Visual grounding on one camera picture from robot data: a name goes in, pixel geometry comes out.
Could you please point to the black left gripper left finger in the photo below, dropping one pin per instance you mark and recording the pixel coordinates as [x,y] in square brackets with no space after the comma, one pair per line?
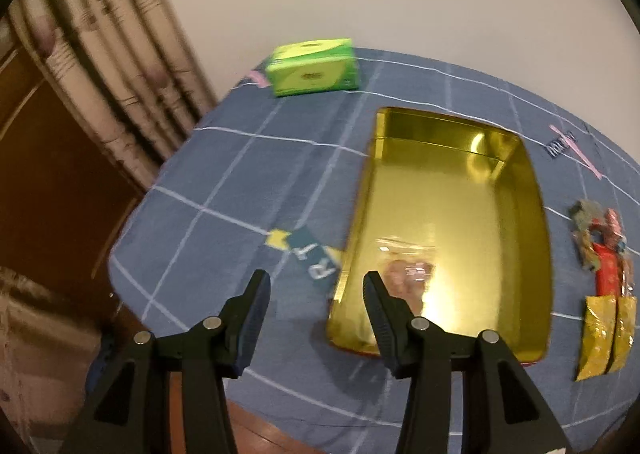
[128,411]

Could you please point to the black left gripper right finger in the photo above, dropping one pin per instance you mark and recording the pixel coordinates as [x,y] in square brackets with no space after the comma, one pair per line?
[502,409]

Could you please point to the yellow snack packet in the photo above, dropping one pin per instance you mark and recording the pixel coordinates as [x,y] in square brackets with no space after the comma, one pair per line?
[625,326]
[597,336]

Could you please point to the clear bag fried dough twists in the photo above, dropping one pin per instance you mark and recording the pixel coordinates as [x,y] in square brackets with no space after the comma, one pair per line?
[626,268]

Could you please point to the red snack packet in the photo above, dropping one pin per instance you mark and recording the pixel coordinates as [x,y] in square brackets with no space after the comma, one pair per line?
[608,274]

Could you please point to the gold toffee tin box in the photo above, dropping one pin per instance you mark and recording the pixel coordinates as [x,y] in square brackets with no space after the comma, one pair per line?
[449,213]

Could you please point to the pink red candy bar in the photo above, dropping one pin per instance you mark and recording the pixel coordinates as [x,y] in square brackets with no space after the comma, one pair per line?
[613,232]

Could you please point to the dark seaweed snack bar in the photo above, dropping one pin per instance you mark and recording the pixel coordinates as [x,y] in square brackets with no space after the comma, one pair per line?
[587,217]

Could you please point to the brown wooden door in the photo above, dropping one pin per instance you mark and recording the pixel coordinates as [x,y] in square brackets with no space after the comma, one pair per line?
[62,201]

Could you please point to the blue checked tablecloth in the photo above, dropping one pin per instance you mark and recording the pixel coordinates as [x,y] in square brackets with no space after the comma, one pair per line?
[257,163]

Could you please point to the green tissue pack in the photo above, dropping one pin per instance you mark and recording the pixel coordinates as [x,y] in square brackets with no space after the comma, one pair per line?
[313,66]

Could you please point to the beige patterned curtain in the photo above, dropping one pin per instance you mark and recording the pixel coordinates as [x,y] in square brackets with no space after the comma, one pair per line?
[124,70]

